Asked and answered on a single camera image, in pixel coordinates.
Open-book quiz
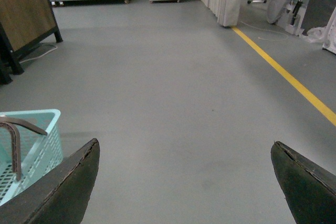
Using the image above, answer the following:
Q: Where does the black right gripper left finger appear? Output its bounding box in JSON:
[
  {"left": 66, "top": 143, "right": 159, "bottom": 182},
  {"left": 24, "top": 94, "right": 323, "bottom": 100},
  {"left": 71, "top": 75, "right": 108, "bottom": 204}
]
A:
[{"left": 1, "top": 138, "right": 100, "bottom": 223}]

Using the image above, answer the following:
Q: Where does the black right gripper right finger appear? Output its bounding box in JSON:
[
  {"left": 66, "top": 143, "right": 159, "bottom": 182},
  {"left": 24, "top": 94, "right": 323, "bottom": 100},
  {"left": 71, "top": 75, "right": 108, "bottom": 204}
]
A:
[{"left": 270, "top": 141, "right": 335, "bottom": 223}]

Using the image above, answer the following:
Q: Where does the light blue plastic basket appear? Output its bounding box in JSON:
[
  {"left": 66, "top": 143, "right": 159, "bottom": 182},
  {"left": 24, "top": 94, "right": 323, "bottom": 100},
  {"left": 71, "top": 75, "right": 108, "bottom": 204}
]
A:
[{"left": 1, "top": 109, "right": 63, "bottom": 205}]

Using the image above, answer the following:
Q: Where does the white cable on floor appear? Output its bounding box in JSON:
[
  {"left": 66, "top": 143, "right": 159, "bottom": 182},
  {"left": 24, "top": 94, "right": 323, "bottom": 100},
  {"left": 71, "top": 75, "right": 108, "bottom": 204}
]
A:
[{"left": 238, "top": 20, "right": 289, "bottom": 41}]

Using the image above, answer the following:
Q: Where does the wooden panel black frame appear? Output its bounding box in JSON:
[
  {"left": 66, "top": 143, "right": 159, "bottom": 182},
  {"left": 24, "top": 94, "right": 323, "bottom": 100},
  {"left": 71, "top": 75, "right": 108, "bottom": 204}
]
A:
[{"left": 1, "top": 0, "right": 62, "bottom": 84}]

